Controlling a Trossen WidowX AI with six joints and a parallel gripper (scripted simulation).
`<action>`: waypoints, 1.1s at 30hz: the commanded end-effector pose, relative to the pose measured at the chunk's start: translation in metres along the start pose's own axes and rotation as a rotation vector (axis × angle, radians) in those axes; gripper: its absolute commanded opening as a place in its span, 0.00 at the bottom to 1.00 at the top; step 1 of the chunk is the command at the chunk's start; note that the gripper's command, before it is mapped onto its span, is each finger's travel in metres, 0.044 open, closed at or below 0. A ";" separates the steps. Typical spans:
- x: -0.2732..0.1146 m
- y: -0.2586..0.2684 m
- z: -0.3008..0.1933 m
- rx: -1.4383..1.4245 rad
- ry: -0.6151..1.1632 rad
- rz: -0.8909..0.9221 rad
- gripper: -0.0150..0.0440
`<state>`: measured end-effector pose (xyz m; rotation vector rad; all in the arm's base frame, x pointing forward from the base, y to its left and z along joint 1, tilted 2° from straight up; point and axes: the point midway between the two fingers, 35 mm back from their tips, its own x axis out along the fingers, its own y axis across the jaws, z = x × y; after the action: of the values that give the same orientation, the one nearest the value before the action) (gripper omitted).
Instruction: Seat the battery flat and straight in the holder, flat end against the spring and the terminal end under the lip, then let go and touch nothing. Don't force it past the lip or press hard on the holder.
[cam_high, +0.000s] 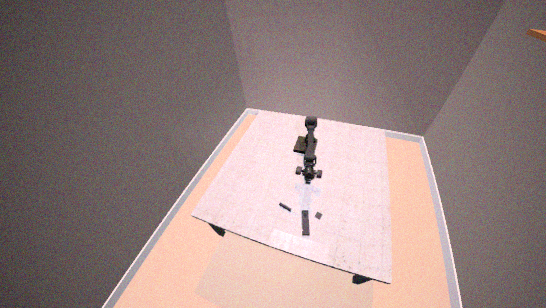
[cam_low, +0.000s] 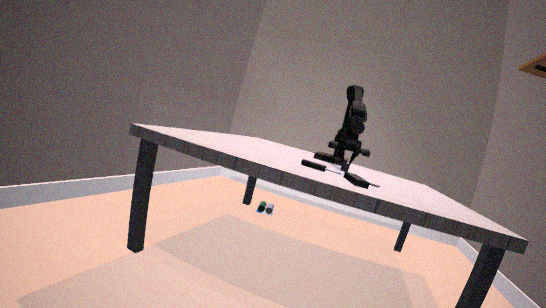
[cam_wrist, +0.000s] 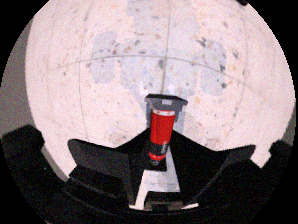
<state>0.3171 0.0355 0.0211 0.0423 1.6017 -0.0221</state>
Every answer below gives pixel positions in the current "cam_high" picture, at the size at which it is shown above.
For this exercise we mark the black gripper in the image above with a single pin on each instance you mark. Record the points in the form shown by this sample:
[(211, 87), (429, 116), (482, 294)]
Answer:
[(299, 170)]

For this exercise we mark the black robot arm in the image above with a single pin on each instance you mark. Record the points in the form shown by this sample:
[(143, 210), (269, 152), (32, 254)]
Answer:
[(309, 156)]

